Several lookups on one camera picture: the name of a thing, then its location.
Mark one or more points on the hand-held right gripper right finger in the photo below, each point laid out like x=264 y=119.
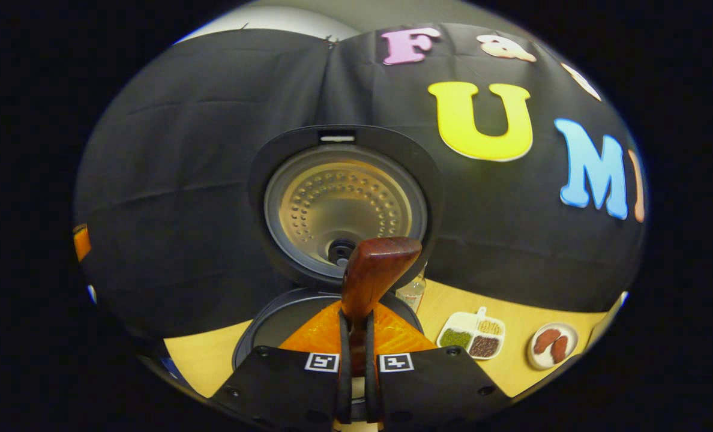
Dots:
x=434 y=390

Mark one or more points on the white divided bean dish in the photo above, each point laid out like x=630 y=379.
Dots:
x=470 y=339

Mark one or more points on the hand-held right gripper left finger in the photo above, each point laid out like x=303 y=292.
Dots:
x=284 y=390

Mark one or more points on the reddish brown meat piece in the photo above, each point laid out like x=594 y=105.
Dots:
x=545 y=340
x=560 y=349

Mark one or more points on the dark grey rice cooker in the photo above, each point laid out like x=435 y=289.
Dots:
x=344 y=204

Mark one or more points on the round white plate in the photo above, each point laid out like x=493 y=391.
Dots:
x=536 y=363

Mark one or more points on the small clear glass bottle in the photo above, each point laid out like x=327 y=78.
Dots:
x=412 y=294

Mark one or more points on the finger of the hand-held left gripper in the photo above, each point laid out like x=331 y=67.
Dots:
x=81 y=242

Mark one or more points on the black backdrop cloth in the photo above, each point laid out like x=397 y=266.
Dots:
x=182 y=180

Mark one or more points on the dark red wooden spoon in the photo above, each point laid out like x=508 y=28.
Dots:
x=380 y=267

